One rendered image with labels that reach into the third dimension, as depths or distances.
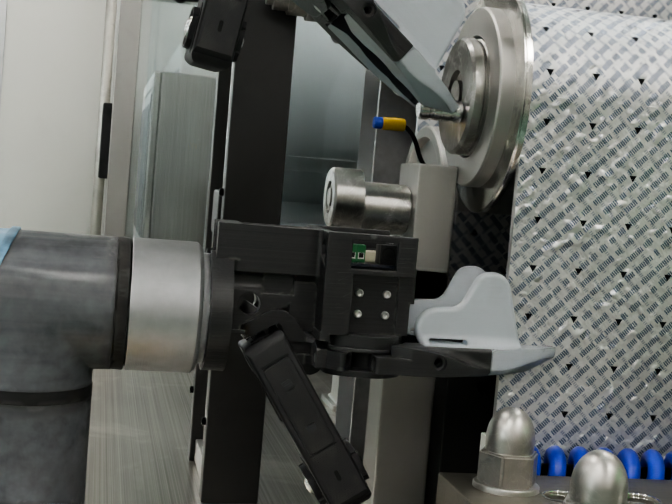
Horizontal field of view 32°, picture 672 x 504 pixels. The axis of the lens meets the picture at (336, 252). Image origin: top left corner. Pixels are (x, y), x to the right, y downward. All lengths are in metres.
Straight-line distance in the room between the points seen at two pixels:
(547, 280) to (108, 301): 0.26
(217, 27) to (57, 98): 5.55
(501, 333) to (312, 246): 0.12
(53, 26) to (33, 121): 0.49
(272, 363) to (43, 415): 0.13
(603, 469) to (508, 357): 0.15
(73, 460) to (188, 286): 0.12
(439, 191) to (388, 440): 0.17
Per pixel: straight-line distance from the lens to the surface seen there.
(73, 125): 6.24
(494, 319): 0.69
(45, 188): 6.24
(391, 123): 0.81
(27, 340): 0.64
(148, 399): 1.47
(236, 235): 0.66
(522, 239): 0.71
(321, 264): 0.66
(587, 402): 0.74
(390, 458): 0.80
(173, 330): 0.64
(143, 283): 0.64
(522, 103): 0.70
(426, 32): 0.72
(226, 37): 0.70
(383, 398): 0.79
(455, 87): 0.77
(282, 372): 0.66
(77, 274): 0.64
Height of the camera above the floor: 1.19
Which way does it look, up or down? 4 degrees down
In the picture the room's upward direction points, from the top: 5 degrees clockwise
